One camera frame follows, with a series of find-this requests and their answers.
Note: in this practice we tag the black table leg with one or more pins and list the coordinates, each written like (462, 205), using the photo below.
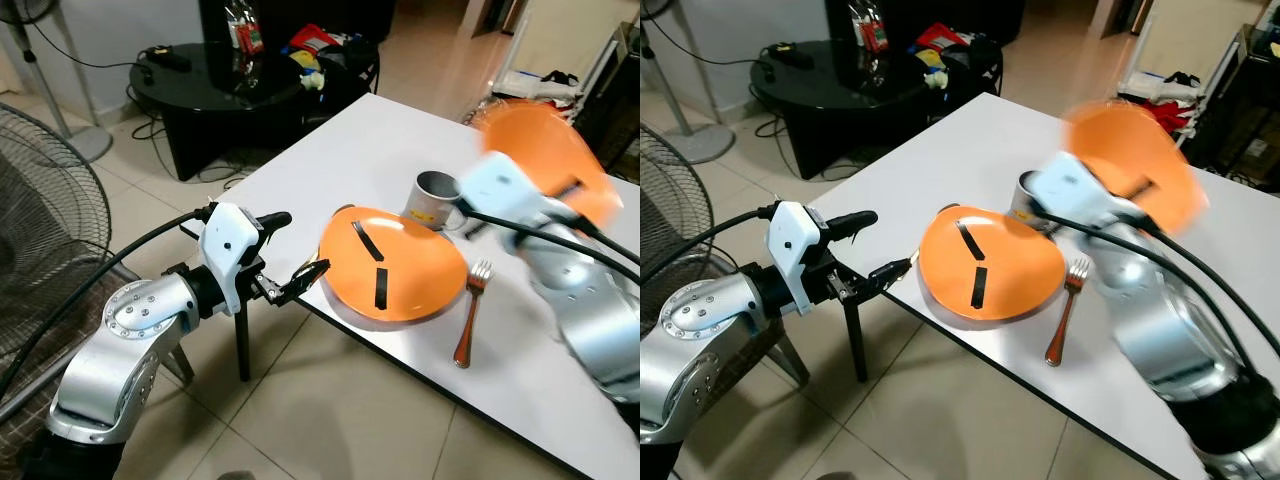
(855, 345)
(241, 345)

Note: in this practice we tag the small white object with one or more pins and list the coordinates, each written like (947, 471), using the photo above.
(937, 78)
(314, 80)

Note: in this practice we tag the clear bottle with red label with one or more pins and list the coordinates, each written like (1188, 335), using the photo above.
(872, 36)
(245, 38)

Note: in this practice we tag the black shelf unit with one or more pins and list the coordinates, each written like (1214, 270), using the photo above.
(1240, 120)
(612, 100)

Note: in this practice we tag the grey ceramic mug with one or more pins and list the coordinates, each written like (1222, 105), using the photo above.
(432, 200)
(1028, 198)

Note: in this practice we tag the plain orange plastic plate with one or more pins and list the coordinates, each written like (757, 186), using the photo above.
(1130, 140)
(540, 140)

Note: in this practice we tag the black television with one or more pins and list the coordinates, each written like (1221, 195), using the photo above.
(320, 12)
(940, 10)

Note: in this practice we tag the white standing fan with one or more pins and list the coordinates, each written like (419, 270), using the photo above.
(70, 140)
(700, 140)

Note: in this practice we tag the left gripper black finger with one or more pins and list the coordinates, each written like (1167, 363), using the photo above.
(850, 221)
(274, 221)
(872, 283)
(292, 286)

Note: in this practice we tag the black glossy low table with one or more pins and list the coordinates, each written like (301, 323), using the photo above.
(230, 110)
(850, 110)

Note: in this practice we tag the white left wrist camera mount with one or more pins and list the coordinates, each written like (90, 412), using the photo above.
(228, 250)
(795, 250)

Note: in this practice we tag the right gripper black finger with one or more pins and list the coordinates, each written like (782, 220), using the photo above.
(570, 188)
(1140, 189)

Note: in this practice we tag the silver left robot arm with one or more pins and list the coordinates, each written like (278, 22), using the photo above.
(130, 340)
(700, 330)

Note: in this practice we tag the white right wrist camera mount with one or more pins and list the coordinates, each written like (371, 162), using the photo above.
(1075, 195)
(505, 185)

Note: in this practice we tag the red packet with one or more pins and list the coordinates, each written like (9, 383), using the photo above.
(940, 37)
(312, 40)

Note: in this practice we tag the orange plate with black strips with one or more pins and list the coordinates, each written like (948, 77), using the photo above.
(420, 270)
(1015, 275)

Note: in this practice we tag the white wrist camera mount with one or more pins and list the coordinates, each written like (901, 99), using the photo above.
(795, 250)
(505, 185)
(1075, 195)
(228, 250)

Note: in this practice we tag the black power strip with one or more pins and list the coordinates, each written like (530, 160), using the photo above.
(165, 58)
(788, 57)

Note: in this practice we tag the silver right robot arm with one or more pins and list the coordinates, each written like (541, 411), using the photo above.
(590, 310)
(1180, 330)

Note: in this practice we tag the black floor fan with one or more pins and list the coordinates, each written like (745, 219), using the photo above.
(680, 200)
(50, 230)

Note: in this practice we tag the yellow packet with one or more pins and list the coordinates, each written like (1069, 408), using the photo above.
(932, 59)
(307, 61)

